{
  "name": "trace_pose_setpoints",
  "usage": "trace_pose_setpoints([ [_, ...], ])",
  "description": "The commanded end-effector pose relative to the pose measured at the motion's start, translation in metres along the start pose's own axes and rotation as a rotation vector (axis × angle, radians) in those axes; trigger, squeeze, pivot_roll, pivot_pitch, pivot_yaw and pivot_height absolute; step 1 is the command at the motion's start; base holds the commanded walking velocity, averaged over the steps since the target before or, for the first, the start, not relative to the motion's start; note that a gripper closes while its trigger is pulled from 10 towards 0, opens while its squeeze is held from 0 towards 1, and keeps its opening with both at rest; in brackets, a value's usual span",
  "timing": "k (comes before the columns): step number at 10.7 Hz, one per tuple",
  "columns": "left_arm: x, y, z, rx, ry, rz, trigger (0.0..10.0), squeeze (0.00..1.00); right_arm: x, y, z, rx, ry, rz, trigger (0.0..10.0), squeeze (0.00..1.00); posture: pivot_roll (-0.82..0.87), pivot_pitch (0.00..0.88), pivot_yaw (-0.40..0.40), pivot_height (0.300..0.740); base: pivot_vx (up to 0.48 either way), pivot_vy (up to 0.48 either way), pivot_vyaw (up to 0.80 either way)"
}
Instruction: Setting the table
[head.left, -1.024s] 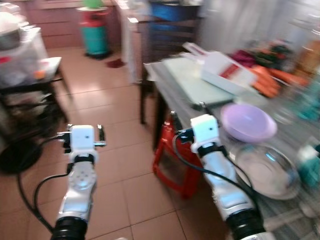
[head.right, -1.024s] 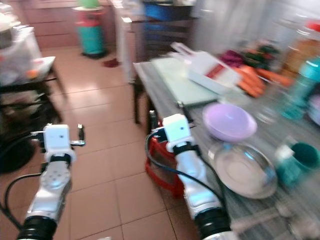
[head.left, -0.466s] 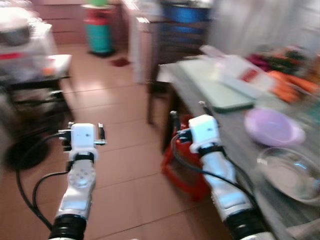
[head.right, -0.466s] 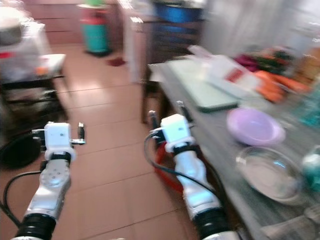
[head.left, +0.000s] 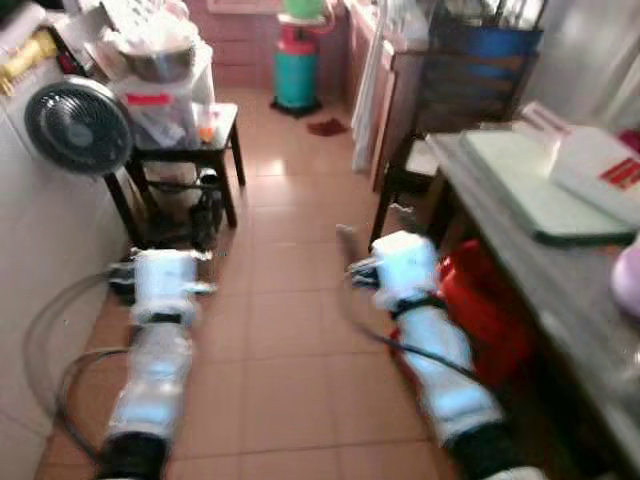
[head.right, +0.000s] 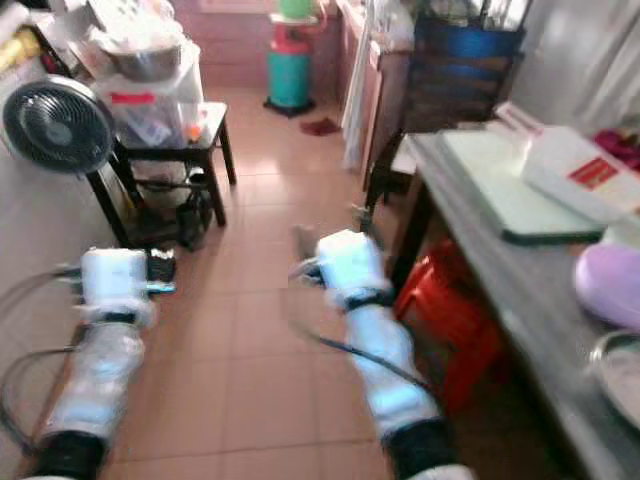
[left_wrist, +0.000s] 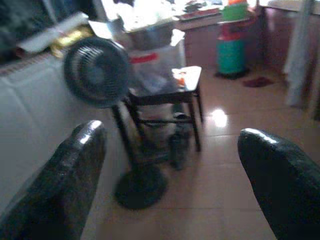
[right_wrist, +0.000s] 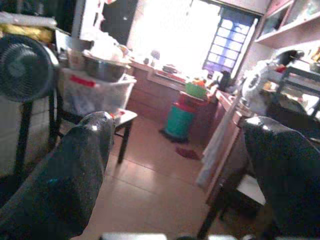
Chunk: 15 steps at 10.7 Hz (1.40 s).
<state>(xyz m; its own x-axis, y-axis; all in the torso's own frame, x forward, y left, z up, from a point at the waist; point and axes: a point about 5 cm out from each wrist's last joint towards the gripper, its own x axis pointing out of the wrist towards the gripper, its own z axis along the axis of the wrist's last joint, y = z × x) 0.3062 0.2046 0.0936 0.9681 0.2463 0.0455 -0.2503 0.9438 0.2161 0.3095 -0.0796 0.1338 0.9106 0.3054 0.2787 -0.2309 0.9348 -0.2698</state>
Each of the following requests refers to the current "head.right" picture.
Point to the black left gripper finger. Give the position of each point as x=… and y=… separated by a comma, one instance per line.
x=161, y=268

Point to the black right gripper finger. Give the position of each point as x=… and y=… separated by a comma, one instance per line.
x=302, y=245

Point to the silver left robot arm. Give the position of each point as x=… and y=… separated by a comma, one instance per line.
x=95, y=385

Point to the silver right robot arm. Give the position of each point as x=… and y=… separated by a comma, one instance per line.
x=390, y=375

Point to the red floor rag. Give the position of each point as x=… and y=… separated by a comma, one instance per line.
x=320, y=127

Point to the dark wooden side table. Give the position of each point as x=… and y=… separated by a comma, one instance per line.
x=210, y=148

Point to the red plastic stool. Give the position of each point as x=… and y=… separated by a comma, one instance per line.
x=450, y=320

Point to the round grey standing fan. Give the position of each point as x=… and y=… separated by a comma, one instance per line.
x=58, y=127

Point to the clear plastic bags pile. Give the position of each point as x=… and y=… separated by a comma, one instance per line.
x=155, y=110

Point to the teal and red gas cylinder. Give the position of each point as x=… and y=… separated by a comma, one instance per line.
x=290, y=70

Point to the large steel mixing bowl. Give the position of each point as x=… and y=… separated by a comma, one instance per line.
x=145, y=62

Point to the pale green cutting board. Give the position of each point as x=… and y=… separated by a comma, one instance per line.
x=510, y=195

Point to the dark wooden chair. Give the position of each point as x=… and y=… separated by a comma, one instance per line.
x=455, y=90

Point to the yellow plastic object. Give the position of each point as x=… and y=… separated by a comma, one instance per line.
x=15, y=50

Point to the blue plastic tub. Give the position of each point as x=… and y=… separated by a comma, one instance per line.
x=470, y=38

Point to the white slicer with red blade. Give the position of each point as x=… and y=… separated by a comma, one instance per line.
x=570, y=165

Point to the large purple plastic bowl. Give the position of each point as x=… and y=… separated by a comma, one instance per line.
x=610, y=285

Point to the stainless steel plate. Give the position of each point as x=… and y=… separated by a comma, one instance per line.
x=620, y=385

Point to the white curtain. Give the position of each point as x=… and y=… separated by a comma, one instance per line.
x=585, y=60

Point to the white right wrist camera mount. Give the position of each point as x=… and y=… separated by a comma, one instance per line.
x=352, y=265

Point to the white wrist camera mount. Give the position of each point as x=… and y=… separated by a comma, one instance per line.
x=352, y=265
x=115, y=283

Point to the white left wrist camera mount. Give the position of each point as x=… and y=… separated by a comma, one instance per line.
x=115, y=283

